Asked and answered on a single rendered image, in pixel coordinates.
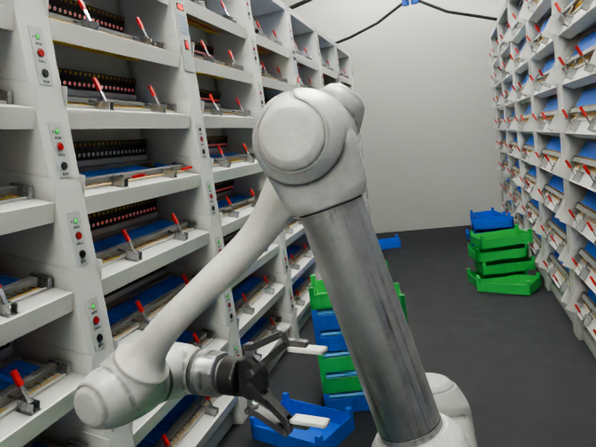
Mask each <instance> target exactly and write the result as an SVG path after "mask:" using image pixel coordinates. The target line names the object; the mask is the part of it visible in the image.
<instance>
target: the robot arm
mask: <svg viewBox="0 0 596 447"><path fill-rule="evenodd" d="M364 113H365V107H364V104H363V100H362V99H361V98H360V97H359V96H358V95H357V94H356V93H355V92H354V91H353V90H351V89H350V88H348V87H347V86H345V85H343V84H340V83H335V84H333V83H330V84H328V85H326V86H325V87H323V88H322V89H320V90H314V89H309V88H297V89H292V90H288V91H285V92H283V93H281V94H279V95H277V96H276V97H274V98H272V99H271V100H270V101H269V102H268V103H267V104H266V105H265V106H264V107H263V109H262V110H261V112H260V113H259V114H258V116H257V118H256V121H255V126H254V129H253V148H254V152H255V157H256V159H257V161H258V163H259V165H260V166H261V168H262V169H263V172H264V173H265V175H266V176H267V178H266V181H265V184H264V186H263V189H262V191H261V194H260V196H259V199H258V201H257V202H256V205H255V208H254V210H253V212H252V214H251V215H250V217H249V218H248V220H247V222H246V223H245V224H244V226H243V227H242V228H241V230H240V231H239V232H238V234H237V235H236V236H235V237H234V238H233V239H232V240H231V241H230V242H229V243H228V244H227V246H226V247H225V248H224V249H223V250H222V251H221V252H220V253H219V254H218V255H217V256H216V257H215V258H213V259H212V260H211V261H210V262H209V263H208V264H207V265H206V266H205V267H204V268H203V269H202V270H201V271H200V272H199V273H198V274H197V275H196V276H195V277H194V278H193V279H192V280H191V281H190V282H189V283H188V284H187V285H186V286H185V287H184V288H183V289H182V290H181V291H180V292H179V293H178V294H177V295H176V296H175V297H174V298H173V299H172V300H171V301H170V302H169V303H168V304H167V305H166V306H165V307H164V308H163V309H162V310H161V311H160V312H159V314H158V315H157V316H156V317H155V318H154V319H153V320H152V321H151V323H150V324H149V325H148V326H147V327H146V328H145V330H144V331H143V332H142V333H141V334H140V335H139V336H138V337H137V338H136V339H135V340H134V341H128V342H124V343H123V344H121V345H120V346H119V347H118V348H117V349H116V350H115V351H114V352H113V353H112V354H111V355H110V356H109V357H108V358H107V359H106V360H104V361H103V362H102V363H101V364H99V365H98V368H97V369H95V370H93V371H92V372H90V373H89V374H88V375H87V376H86V377H85V378H84V379H83V380H82V381H81V382H80V384H79V385H78V387H77V389H76V391H75V393H74V409H75V412H76V414H77V416H78V417H79V419H80V420H81V421H82V422H83V423H84V424H86V425H88V426H90V427H92V428H94V429H112V428H116V427H121V426H124V425H126V424H129V423H130V422H132V421H134V420H137V419H139V418H141V417H143V416H144V415H146V414H147V413H148V412H150V411H152V410H153V409H154V408H156V407H157V406H158V405H159V404H162V403H164V402H167V401H169V400H172V399H177V398H182V397H184V396H186V395H196V396H212V397H220V396H222V395H227V396H242V397H245V398H246V399H247V408H246V409H245V410H244V413H245V414H247V415H251V416H254V417H256V418H257V419H259V420H260V421H261V422H263V423H264V424H266V425H267V426H269V427H271V428H272V429H273V430H275V431H276V432H278V433H279V434H281V435H282V436H284V437H288V436H289V435H290V434H291V433H292V432H293V430H294V428H297V429H303V430H308V429H309V428H310V427H317V428H323V429H326V427H327V426H328V425H329V423H330V422H331V419H328V418H323V417H317V416H310V415H305V414H299V413H296V414H295V415H294V416H293V415H292V414H291V413H290V412H289V411H288V410H287V409H286V408H285V407H284V406H283V405H282V404H281V403H280V402H279V401H278V400H277V399H276V398H275V397H274V396H273V395H272V393H271V391H270V390H269V389H268V387H269V381H268V375H269V370H267V368H266V367H265V366H266V365H267V364H268V363H269V362H270V361H271V360H272V359H273V358H275V357H276V356H277V355H278V354H280V353H281V352H282V351H283V350H284V349H286V348H287V347H288V348H287V352H295V353H304V354H313V355H322V356H323V355H324V354H325V353H326V352H327V351H328V347H327V346H318V345H309V341H307V340H303V339H294V338H292V337H291V335H290V330H289V328H287V327H286V328H284V329H282V330H280V331H278V332H275V333H273V334H271V335H269V336H267V337H264V338H262V339H261V340H259V341H248V342H247V343H245V344H244V345H242V346H241V349H242V350H243V351H245V357H237V356H230V355H229V354H228V353H227V352H225V351H221V350H212V349H200V348H197V347H195V346H193V345H191V344H187V343H182V342H176V340H177V339H178V337H179V336H180V335H181V334H182V333H183V332H184V330H185V329H186V328H187V327H188V326H189V325H190V324H191V323H192V322H193V321H194V320H195V319H196V318H197V317H198V316H199V315H200V314H201V313H203V312H204V311H205V310H206V309H207V308H208V307H209V306H210V305H211V304H212V303H213V302H214V301H215V300H216V299H217V298H218V297H219V296H220V295H221V294H223V293H224V292H225V291H226V290H227V289H228V288H229V287H230V286H231V285H232V284H233V283H234V282H235V281H236V280H237V279H238V278H239V277H240V276H241V275H243V274H244V273H245V272H246V271H247V270H248V269H249V268H250V267H251V266H252V265H253V264H254V263H255V262H256V261H257V260H258V258H259V257H260V256H261V255H262V254H263V253H264V252H265V251H266V250H267V248H268V247H269V246H270V245H271V244H272V243H273V241H274V240H275V239H276V238H277V237H278V236H279V234H280V233H281V232H282V231H283V230H284V229H285V228H286V227H287V226H288V225H289V223H290V222H291V221H292V220H293V219H294V218H295V217H297V216H299V217H300V219H301V222H302V226H303V229H304V231H305V234H306V236H307V239H308V242H309V244H310V248H311V251H312V253H313V255H314V258H315V261H316V263H317V266H318V270H319V272H320V275H321V278H322V279H323V282H324V285H325V289H326V291H327V294H328V297H329V299H330V302H331V304H332V306H333V311H334V314H335V316H336V318H337V321H338V324H339V326H340V329H341V332H342V335H343V338H344V341H345V342H346V345H347V348H348V351H349V354H350V357H351V359H352V362H353V365H354V367H355V369H356V372H357V377H358V378H359V381H360V384H361V386H362V389H363V391H364V394H365V398H366V401H367V403H368V405H369V408H370V411H371V413H372V417H373V420H374V422H375V425H376V427H377V430H378V433H377V435H376V436H375V438H374V440H373V442H372V447H477V443H476V438H475V432H474V422H473V417H472V413H471V409H470V405H469V403H468V401H467V400H466V398H465V396H464V394H463V393H462V392H461V390H460V389H459V387H458V386H457V385H456V383H455V382H453V381H452V380H449V379H448V378H447V377H445V376H443V375H441V374H438V373H430V372H426V373H425V371H424V368H423V365H422V363H421V361H420V356H419V353H418V351H417V349H416V346H415V343H414V340H413V338H412V334H411V331H410V328H409V326H408V324H407V321H406V318H405V315H404V312H403V309H402V306H401V303H400V301H399V298H398V296H397V293H396V289H395V286H394V284H393V281H392V278H391V276H390V273H389V271H388V266H387V264H386V261H385V259H384V256H383V253H382V251H381V248H380V244H379V241H378V239H377V236H376V233H375V231H374V229H373V224H372V221H371V219H370V217H369V214H368V211H367V208H366V206H365V202H364V199H363V196H362V194H361V193H363V192H365V184H366V177H365V170H364V166H363V162H362V159H361V155H360V151H359V147H358V142H357V135H358V133H359V131H360V129H361V126H362V122H363V119H364ZM278 339H282V341H283V342H281V344H279V345H278V346H277V347H276V348H275V349H274V350H273V351H272V352H271V353H269V354H268V355H267V356H266V357H265V358H263V359H262V360H261V361H260V362H259V361H258V360H257V359H256V358H255V357H253V356H252V354H253V353H255V352H256V350H257V349H259V348H261V347H263V346H265V345H267V344H269V343H272V342H274V341H276V340H278ZM262 393H264V396H263V395H262ZM254 399H256V400H257V401H258V402H259V403H261V404H264V405H265V406H266V407H267V408H268V409H269V410H270V411H271V412H270V411H268V410H267V409H265V408H264V407H262V406H261V405H258V403H256V402H255V400H254Z"/></svg>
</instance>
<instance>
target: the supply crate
mask: <svg viewBox="0 0 596 447"><path fill-rule="evenodd" d="M308 290H309V297H310V308H311V310H322V309H330V308H332V307H333V306H332V304H331V302H330V299H329V297H328V294H327V291H326V289H325V285H324V282H323V279H320V280H316V276H315V274H312V275H310V287H309V289H308Z"/></svg>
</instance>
